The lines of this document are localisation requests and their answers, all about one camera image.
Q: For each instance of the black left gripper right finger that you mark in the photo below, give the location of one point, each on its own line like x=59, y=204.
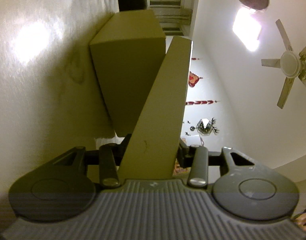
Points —
x=204, y=164

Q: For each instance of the red chinese knot ornament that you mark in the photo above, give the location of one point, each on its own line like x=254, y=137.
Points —
x=193, y=79

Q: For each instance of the open cardboard storage box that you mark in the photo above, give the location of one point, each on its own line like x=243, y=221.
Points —
x=127, y=53

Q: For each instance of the cardboard box lid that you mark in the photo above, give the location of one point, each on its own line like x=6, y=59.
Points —
x=153, y=146

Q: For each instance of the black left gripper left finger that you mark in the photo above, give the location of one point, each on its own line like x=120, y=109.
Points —
x=104, y=159

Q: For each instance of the white ceiling fan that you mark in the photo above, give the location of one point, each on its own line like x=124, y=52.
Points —
x=292, y=65

